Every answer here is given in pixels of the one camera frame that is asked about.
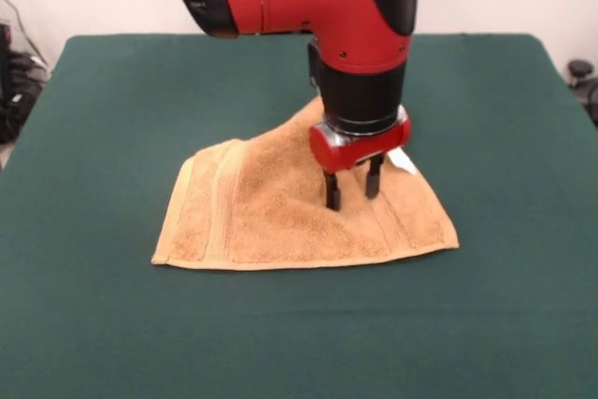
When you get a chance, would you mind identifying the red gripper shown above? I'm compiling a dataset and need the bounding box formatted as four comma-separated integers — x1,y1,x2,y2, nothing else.
307,107,412,211

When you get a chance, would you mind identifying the tan terry towel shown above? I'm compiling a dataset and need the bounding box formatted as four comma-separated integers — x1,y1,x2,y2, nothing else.
150,94,461,273

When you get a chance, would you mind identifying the dark green table cloth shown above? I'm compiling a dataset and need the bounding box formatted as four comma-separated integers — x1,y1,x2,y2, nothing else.
0,33,598,399

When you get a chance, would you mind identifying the black equipment pile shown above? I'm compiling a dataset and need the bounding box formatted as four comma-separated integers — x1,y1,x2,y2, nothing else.
0,22,50,146

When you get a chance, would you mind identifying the thin dark cable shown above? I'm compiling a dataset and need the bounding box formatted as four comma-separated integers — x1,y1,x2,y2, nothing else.
0,0,48,66

